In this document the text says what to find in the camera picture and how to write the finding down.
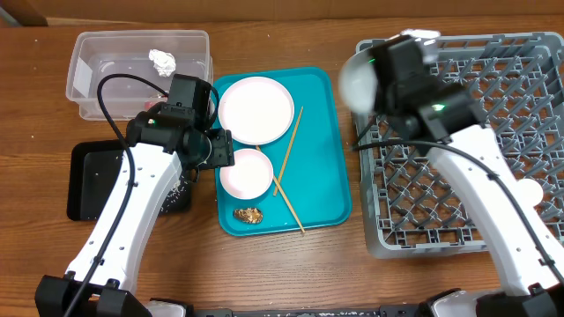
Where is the white napkin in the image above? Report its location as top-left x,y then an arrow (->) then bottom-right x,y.
148,49 -> 176,77

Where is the wooden chopstick slanted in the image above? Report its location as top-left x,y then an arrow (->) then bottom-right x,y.
253,146 -> 305,232

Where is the white bowl with crumbs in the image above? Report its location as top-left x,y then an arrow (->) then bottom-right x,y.
219,148 -> 274,200

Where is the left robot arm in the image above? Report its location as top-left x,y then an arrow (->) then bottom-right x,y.
34,109 -> 234,316

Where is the teal serving tray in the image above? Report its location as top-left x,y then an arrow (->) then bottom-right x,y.
214,67 -> 353,237

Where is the spilled rice pile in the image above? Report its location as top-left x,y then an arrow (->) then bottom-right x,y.
159,178 -> 192,216

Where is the red snack wrapper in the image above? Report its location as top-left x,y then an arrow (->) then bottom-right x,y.
144,101 -> 157,110

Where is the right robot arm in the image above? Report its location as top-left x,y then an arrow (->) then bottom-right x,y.
375,72 -> 563,316

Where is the black plastic tray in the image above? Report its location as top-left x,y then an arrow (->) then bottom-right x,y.
66,139 -> 193,222

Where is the brown food scrap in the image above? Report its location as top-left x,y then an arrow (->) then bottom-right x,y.
234,207 -> 263,225

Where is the wooden chopstick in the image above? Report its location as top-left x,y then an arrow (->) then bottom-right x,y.
277,107 -> 303,182

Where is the small white cup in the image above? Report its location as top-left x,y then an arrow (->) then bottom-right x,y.
517,179 -> 544,207

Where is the grey-green bowl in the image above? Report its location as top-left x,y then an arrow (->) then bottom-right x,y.
338,51 -> 378,114

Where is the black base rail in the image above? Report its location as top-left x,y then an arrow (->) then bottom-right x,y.
145,299 -> 503,317

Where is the large white plate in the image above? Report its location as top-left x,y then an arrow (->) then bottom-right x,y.
218,77 -> 295,145

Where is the grey dishwasher rack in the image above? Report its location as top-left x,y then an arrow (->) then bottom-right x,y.
354,32 -> 563,259

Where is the clear plastic storage bin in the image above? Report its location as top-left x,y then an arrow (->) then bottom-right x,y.
65,30 -> 213,121

